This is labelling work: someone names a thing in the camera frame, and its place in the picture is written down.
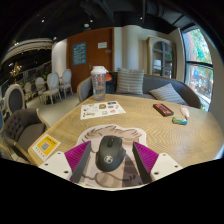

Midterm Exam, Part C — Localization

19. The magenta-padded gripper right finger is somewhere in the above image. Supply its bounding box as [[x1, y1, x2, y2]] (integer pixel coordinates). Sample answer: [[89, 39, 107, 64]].
[[132, 141, 184, 184]]

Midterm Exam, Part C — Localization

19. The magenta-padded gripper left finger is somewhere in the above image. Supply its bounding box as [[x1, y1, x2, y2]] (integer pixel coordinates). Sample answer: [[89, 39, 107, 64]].
[[38, 140, 93, 184]]

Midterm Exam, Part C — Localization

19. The black computer mouse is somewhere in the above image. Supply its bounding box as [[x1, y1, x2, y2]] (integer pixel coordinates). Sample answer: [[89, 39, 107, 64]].
[[95, 135, 127, 173]]

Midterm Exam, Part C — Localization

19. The cat-shaped mouse pad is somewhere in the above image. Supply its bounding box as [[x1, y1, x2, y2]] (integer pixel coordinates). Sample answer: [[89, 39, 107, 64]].
[[75, 124, 149, 188]]

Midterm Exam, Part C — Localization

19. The yellow square table sticker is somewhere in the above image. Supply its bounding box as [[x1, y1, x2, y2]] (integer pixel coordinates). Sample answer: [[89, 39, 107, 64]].
[[29, 133, 62, 163]]

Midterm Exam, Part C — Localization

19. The green and blue pack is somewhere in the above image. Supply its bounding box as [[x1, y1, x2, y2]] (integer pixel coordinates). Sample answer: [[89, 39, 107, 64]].
[[171, 116, 189, 126]]

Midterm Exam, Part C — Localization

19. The dark grey tufted armchair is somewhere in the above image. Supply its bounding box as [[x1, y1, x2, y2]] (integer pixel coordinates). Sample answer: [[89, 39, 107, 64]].
[[2, 108, 51, 164]]

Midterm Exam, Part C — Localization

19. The black and red box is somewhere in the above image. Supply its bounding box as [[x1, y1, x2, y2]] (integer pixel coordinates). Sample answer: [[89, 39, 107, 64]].
[[152, 103, 175, 118]]

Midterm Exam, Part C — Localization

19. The small white and pink object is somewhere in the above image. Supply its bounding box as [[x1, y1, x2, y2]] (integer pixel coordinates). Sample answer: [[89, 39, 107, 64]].
[[179, 104, 190, 120]]

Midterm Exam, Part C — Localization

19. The white sticker sheet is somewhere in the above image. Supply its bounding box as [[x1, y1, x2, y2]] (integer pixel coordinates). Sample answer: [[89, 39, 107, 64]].
[[79, 100, 127, 121]]

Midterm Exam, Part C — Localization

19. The small striped cushion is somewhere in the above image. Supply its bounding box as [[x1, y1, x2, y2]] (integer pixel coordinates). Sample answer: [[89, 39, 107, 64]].
[[148, 83, 188, 106]]

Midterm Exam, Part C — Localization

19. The group of white chairs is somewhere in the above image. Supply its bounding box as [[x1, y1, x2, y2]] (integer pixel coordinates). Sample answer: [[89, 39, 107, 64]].
[[0, 68, 74, 118]]

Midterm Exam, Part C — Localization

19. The grey curved sofa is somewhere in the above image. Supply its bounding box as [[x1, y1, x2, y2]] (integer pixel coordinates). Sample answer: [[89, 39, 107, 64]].
[[76, 73, 202, 109]]

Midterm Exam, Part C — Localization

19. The clear white-lidded bottle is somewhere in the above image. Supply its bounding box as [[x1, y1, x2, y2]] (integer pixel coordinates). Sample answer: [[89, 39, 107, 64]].
[[90, 65, 110, 102]]

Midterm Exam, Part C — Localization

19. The large striped cushion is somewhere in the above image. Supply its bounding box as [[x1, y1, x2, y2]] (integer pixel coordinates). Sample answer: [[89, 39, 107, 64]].
[[115, 67, 145, 95]]

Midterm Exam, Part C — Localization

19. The black-framed window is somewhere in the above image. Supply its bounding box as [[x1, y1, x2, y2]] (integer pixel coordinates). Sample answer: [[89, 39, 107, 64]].
[[181, 26, 214, 111]]

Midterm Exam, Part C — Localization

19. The arched glass-door cabinet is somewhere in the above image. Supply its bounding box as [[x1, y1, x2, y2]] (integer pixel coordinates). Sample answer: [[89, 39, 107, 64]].
[[146, 35, 175, 79]]

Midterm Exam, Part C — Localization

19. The brown wooden door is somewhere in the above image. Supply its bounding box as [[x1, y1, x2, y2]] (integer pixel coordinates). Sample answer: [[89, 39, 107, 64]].
[[66, 27, 115, 94]]

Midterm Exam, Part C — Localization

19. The blue poster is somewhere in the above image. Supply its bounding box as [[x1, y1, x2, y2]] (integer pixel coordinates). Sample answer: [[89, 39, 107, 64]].
[[72, 41, 88, 66]]

